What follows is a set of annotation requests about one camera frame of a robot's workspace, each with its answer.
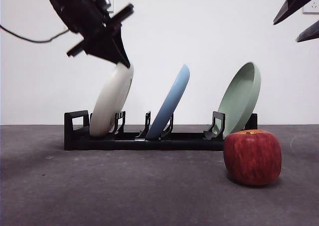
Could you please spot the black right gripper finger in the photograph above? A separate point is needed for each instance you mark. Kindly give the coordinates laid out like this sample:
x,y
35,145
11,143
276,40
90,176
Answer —
x,y
299,1
311,32

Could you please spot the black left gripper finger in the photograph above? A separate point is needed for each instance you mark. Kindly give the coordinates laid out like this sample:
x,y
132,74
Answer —
x,y
104,51
122,49

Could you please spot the cream yellow plate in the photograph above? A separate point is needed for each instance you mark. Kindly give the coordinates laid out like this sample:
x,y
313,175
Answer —
x,y
109,103

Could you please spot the red yellow apple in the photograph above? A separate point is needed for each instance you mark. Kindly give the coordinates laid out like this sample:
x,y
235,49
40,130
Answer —
x,y
251,158

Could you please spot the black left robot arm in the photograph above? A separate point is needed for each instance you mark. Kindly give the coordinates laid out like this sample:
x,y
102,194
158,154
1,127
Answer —
x,y
67,4

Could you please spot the blue plate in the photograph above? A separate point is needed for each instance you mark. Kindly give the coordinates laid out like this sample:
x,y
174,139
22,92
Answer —
x,y
169,101

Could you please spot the black plate rack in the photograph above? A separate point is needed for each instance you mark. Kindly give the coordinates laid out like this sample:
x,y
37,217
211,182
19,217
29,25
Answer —
x,y
149,145

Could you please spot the green plate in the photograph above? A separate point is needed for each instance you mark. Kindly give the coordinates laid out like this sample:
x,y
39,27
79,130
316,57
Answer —
x,y
239,101

